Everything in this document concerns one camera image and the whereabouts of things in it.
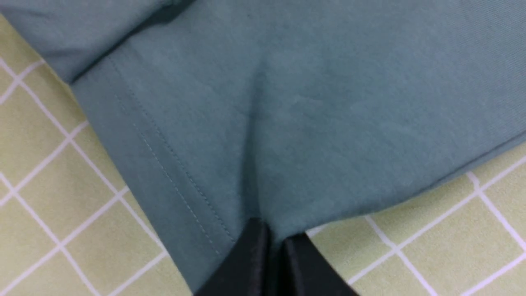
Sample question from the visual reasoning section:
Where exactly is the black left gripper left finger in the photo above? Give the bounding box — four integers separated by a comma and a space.
195, 218, 270, 296

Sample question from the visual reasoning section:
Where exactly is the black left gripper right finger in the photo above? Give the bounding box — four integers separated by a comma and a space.
281, 234, 358, 296

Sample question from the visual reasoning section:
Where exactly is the green long-sleeve shirt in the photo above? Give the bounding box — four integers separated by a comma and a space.
1, 0, 526, 291

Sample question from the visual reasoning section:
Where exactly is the green checkered tablecloth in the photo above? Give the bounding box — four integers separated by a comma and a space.
0, 18, 526, 296

